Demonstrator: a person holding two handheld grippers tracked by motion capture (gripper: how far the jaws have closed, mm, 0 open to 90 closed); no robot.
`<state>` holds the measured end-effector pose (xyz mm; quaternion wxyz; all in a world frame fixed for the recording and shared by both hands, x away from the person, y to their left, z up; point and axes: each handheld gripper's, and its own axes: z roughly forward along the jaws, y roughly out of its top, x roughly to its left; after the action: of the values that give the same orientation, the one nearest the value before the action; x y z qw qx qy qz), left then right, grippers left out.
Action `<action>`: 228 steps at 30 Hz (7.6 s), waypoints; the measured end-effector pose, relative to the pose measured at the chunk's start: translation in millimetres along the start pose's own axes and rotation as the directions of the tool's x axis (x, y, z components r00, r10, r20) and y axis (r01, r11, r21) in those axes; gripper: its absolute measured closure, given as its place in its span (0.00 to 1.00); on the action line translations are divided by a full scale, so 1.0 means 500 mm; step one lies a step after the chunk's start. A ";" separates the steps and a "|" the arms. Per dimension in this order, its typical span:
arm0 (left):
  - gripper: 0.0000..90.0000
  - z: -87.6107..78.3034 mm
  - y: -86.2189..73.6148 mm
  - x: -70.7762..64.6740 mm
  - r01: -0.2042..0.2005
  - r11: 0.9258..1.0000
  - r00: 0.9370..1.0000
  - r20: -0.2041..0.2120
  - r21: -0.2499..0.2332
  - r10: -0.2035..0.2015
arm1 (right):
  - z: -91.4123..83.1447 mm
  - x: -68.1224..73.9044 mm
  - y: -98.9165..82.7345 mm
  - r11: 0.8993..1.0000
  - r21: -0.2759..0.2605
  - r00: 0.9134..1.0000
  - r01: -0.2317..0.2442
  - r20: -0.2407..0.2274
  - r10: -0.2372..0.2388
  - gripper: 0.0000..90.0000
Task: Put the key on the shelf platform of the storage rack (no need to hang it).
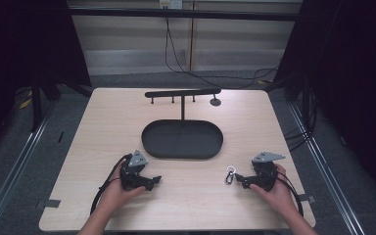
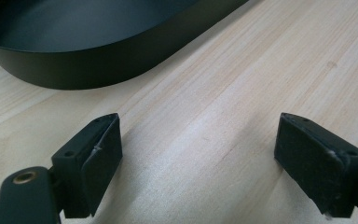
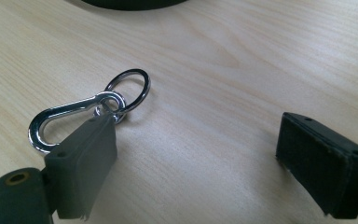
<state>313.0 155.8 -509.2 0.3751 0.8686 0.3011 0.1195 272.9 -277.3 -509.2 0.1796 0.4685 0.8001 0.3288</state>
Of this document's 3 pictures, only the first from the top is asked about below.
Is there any black key rack with tray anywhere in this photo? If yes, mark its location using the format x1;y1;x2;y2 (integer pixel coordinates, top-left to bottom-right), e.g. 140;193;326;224
140;87;225;161

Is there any black carabiner with silver ring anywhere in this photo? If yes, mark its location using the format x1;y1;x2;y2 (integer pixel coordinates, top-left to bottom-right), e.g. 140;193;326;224
224;164;237;186

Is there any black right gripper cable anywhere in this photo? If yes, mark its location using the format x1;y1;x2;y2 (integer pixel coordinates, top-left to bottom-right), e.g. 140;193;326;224
275;170;306;218

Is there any yellow floor tape piece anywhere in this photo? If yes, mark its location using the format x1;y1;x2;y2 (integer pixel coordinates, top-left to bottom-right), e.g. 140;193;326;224
18;97;33;111

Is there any metal floor rail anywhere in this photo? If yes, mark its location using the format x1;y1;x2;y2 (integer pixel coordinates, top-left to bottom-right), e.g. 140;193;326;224
288;101;367;235
0;109;53;235

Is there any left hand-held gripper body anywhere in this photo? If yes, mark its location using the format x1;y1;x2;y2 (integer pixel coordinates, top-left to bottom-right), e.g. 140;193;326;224
119;149;150;192

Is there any grey tape strip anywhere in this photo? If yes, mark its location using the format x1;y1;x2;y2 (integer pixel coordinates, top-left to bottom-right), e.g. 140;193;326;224
297;193;317;205
34;199;62;211

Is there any white wall socket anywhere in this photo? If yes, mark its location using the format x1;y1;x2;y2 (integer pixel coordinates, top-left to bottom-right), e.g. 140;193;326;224
159;0;184;11

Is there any dark curtain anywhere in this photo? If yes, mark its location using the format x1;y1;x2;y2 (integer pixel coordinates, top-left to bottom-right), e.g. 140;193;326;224
263;0;376;207
0;0;93;165

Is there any black cable on wall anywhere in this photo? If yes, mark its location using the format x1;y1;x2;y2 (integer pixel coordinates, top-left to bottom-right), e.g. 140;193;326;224
164;16;280;90

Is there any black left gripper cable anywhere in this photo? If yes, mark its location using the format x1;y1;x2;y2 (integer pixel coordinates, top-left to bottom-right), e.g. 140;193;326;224
89;154;133;215

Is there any bundle of black floor cables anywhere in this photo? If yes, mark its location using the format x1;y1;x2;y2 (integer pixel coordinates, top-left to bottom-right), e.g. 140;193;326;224
283;87;319;153

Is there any black metal stand leg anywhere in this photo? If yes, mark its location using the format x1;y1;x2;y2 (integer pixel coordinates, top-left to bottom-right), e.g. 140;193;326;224
301;76;311;131
29;76;44;133

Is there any person's left hand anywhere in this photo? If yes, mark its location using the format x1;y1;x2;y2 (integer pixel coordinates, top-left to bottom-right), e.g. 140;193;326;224
103;160;147;211

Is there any person's right hand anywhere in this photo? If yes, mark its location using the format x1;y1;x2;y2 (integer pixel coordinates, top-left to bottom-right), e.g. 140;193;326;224
249;163;298;213

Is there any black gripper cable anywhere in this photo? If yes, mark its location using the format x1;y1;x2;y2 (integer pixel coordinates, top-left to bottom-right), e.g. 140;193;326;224
275;170;306;218
89;154;133;215

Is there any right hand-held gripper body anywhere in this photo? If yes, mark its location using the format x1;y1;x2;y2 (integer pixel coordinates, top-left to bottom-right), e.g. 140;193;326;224
250;151;287;193

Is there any black horizontal frame bar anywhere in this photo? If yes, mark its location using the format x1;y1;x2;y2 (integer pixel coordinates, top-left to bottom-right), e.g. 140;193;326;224
68;7;304;23

